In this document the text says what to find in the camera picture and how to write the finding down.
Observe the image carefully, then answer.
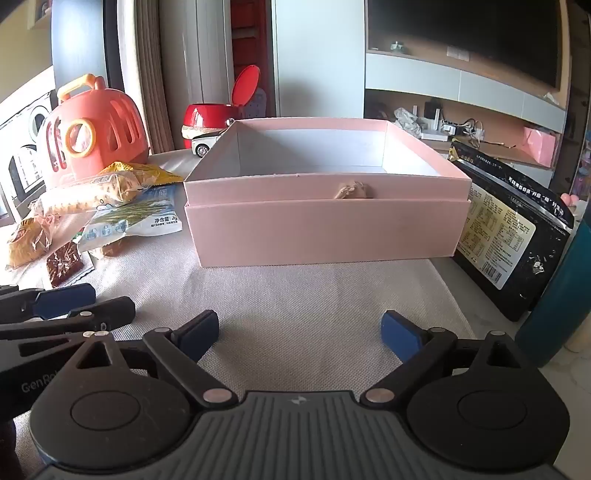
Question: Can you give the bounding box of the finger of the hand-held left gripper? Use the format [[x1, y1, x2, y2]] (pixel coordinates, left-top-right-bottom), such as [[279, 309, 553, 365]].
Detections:
[[0, 296, 136, 342], [0, 283, 97, 320]]

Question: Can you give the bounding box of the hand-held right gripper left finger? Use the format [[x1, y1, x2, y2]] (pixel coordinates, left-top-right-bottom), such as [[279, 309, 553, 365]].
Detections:
[[69, 310, 235, 409]]

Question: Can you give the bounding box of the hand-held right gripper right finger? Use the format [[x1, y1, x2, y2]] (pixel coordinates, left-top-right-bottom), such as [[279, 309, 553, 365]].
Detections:
[[362, 311, 536, 409]]

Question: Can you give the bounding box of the orange-edged bread packet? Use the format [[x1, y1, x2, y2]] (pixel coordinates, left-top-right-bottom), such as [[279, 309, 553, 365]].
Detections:
[[6, 217, 56, 271]]

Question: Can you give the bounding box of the blue white snack packet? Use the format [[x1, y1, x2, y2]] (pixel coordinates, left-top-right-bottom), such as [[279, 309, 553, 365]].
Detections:
[[76, 185, 185, 252]]

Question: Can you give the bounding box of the pink cardboard box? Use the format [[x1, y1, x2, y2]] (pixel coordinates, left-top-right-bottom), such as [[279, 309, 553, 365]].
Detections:
[[183, 117, 472, 268]]

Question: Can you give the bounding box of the clear red-brown snack packet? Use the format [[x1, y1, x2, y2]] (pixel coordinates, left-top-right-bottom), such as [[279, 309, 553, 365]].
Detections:
[[45, 240, 95, 289]]

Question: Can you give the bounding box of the beige tablecloth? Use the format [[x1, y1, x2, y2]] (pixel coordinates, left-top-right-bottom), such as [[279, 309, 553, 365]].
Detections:
[[0, 150, 478, 393]]

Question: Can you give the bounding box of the long biscuit packet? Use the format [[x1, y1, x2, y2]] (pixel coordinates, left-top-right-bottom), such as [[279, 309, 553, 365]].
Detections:
[[30, 170, 146, 217]]

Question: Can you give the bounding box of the large black snack bag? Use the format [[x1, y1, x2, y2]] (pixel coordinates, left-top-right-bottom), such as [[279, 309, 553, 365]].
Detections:
[[450, 138, 575, 322]]

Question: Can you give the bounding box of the yellow snack packet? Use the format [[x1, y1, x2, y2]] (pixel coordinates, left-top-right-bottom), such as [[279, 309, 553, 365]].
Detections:
[[99, 161, 185, 192]]

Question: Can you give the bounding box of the teal bottle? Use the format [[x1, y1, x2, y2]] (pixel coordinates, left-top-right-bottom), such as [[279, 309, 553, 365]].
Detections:
[[515, 222, 591, 368]]

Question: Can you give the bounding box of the orange toy carrier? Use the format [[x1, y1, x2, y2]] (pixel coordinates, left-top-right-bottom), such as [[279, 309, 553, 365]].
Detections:
[[39, 74, 151, 190]]

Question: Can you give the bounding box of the grey washing machine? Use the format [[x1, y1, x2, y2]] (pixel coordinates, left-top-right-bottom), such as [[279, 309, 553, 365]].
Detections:
[[0, 90, 61, 222]]

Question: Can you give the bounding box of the white toy car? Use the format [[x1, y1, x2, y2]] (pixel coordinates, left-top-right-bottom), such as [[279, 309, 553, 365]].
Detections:
[[191, 129, 229, 159]]

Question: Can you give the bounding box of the white router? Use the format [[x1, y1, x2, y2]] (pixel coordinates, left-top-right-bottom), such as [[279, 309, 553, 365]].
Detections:
[[420, 104, 451, 141]]

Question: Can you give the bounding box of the white plastic bag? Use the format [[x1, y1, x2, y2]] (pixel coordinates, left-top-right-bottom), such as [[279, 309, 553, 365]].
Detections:
[[393, 107, 423, 137]]

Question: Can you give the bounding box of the red lidded bin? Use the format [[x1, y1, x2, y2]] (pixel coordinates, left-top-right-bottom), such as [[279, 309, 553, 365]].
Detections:
[[181, 65, 263, 141]]

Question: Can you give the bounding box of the pink gift bag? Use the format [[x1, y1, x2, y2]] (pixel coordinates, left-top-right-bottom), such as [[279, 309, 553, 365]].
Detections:
[[522, 127, 560, 168]]

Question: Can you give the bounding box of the beige curtain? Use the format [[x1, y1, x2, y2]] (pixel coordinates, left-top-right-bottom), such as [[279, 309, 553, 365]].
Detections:
[[117, 0, 185, 155]]

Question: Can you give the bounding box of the black television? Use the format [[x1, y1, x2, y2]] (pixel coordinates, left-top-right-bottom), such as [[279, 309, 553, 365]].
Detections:
[[367, 0, 566, 88]]

